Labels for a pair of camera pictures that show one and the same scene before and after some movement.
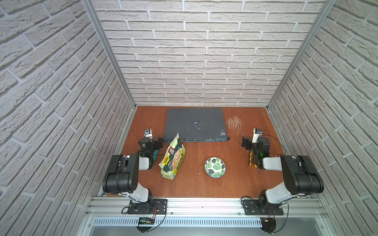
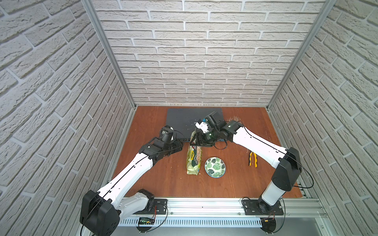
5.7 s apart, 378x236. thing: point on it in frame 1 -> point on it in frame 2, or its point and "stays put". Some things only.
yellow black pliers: (250, 159) stays put
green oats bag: (173, 158) -> (194, 157)
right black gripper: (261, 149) -> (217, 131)
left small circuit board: (146, 221) stays put
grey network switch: (196, 125) stays put
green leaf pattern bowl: (215, 167) stays put
